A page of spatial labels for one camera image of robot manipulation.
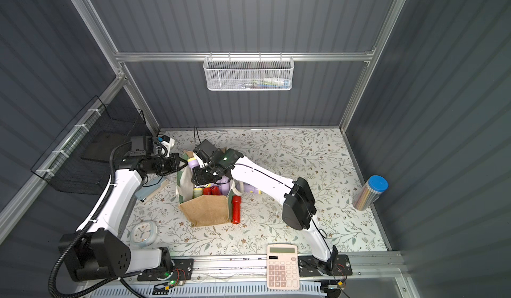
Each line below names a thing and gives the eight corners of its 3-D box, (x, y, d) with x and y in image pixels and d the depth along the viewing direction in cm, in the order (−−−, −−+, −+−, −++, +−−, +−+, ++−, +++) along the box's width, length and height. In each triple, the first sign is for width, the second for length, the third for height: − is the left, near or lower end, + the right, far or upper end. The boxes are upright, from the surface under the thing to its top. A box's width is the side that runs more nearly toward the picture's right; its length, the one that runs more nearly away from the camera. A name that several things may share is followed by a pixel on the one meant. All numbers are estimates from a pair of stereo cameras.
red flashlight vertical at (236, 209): (230, 224, 86) (229, 221, 84) (232, 198, 94) (232, 195, 92) (240, 224, 86) (239, 221, 84) (241, 198, 94) (241, 195, 92)
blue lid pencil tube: (353, 210, 90) (373, 189, 74) (349, 197, 94) (367, 175, 78) (368, 210, 90) (391, 189, 74) (363, 197, 94) (384, 175, 78)
